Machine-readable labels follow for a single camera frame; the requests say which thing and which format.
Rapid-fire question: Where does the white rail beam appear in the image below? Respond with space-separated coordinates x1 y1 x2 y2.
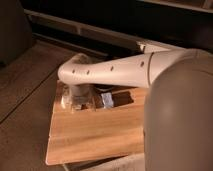
24 9 182 53

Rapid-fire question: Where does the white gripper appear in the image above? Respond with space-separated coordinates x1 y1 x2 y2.
69 84 90 98

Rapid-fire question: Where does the wooden cutting board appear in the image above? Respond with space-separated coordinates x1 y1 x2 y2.
46 82 147 165

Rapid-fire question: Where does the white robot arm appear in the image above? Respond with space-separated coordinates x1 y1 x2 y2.
58 49 213 171

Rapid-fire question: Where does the blue grey cube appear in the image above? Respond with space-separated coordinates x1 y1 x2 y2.
101 92 114 108

